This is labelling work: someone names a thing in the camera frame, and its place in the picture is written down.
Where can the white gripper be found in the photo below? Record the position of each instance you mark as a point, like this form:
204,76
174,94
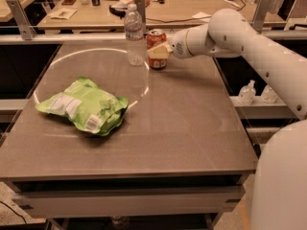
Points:
177,46

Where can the orange coke can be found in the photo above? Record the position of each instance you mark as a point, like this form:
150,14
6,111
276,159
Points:
155,37

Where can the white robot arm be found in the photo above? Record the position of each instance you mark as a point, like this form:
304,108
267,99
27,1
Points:
279,200

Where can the clear plastic water bottle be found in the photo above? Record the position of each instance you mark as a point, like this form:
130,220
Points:
134,36

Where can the clear sanitizer bottle left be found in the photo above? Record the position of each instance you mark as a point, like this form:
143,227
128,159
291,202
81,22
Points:
247,93

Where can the clear sanitizer bottle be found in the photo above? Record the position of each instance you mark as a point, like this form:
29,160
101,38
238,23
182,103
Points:
247,93
268,95

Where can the clear sanitizer bottle right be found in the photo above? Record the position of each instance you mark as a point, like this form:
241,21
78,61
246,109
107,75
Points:
268,95

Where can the white paper sheet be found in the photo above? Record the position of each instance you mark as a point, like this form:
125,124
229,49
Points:
201,15

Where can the black headset on desk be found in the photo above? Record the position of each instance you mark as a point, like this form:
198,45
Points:
121,13

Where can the green chip bag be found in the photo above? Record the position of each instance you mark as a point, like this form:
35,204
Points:
88,107

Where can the beige paper packet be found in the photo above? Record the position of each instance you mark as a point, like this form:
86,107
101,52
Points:
62,13

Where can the brown phone on desk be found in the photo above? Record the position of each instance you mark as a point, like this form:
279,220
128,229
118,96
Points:
68,2

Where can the metal bracket middle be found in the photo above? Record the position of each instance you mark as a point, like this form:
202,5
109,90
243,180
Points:
141,8

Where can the metal bracket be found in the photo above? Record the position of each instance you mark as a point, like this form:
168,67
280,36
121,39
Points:
260,15
141,8
25,28

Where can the metal bracket right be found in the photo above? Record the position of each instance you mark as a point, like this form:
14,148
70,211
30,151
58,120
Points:
260,15

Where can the metal bracket left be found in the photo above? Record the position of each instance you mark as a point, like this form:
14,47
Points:
25,28

